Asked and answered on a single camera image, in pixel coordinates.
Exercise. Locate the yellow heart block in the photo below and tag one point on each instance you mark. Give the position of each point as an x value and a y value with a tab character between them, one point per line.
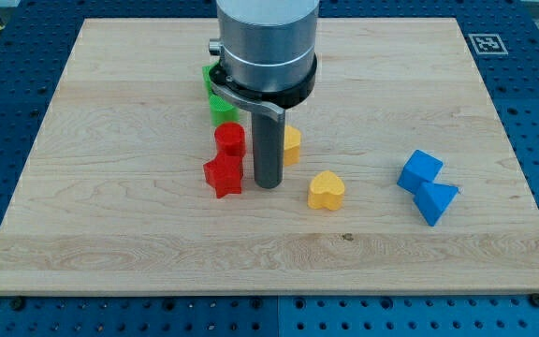
326	191

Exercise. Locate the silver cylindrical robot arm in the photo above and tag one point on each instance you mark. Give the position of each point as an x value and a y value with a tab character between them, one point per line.
266	54

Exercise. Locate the blue triangle block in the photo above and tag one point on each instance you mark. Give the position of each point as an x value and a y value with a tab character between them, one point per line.
432	200

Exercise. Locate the green block behind arm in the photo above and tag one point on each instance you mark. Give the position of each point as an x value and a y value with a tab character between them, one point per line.
207	78

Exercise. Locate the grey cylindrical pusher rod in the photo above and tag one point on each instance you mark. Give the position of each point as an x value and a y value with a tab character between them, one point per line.
268	150

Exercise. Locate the red star block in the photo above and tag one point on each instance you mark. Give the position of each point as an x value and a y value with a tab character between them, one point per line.
224	174

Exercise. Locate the red cylinder block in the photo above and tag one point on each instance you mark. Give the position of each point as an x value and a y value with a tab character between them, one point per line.
230	139

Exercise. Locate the blue cube block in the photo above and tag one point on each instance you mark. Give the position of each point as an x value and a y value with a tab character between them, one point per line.
419	168

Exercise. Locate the white fiducial marker tag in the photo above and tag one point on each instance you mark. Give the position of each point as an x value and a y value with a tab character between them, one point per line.
487	44

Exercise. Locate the green cylinder block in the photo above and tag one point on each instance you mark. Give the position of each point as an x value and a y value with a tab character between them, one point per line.
222	111

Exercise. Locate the yellow hexagon block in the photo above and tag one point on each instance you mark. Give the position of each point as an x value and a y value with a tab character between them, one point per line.
292	142

